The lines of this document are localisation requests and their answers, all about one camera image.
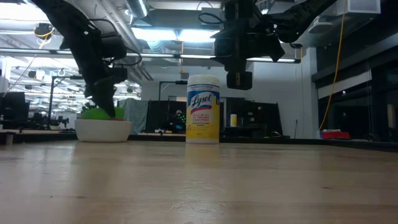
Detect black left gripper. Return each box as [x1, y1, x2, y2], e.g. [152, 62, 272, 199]
[72, 45, 117, 119]

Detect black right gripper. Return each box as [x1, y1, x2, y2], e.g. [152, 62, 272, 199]
[214, 0, 285, 91]

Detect green plastic bowl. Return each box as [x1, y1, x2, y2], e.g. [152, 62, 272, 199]
[80, 104, 126, 121]

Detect white plastic bowl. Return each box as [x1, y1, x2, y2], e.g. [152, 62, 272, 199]
[74, 119, 133, 144]

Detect grey cloth cover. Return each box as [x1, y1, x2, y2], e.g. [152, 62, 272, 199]
[119, 98, 150, 136]

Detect black partition panel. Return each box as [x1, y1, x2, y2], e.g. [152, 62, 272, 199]
[145, 100, 187, 134]

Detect black cabinet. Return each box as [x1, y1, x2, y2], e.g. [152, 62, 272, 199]
[219, 96, 284, 138]

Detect long linear ceiling light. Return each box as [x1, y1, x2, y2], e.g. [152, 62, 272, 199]
[0, 47, 301, 65]

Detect Lysol wipes canister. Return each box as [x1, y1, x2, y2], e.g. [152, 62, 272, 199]
[185, 74, 221, 145]

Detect person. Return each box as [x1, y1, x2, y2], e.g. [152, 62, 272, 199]
[173, 109, 185, 132]

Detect black computer monitor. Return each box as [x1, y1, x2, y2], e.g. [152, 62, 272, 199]
[0, 91, 30, 130]

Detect white ceiling air unit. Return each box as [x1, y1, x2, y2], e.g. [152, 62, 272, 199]
[307, 0, 382, 35]

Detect red flat box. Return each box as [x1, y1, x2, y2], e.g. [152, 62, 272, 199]
[321, 128, 351, 141]

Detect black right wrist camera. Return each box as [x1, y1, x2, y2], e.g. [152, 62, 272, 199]
[214, 36, 234, 58]

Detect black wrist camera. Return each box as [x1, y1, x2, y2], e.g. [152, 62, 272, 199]
[214, 36, 234, 58]
[111, 66, 129, 85]

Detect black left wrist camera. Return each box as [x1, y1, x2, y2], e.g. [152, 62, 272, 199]
[111, 66, 129, 85]

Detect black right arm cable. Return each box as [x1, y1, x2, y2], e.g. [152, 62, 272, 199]
[198, 12, 225, 26]

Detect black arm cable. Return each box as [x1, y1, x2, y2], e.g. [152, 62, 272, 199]
[88, 17, 143, 67]
[198, 12, 225, 26]

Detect black metal frame stand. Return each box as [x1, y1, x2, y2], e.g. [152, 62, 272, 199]
[46, 75, 87, 130]

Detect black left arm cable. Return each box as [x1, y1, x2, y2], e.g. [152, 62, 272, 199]
[88, 17, 143, 67]

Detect black yellow cord reel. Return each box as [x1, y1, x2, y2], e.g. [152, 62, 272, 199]
[33, 22, 57, 42]

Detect black table edge rail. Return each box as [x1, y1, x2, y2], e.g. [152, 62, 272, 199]
[0, 130, 398, 153]

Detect yellow hanging cable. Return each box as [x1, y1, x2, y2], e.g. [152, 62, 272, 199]
[318, 0, 348, 131]

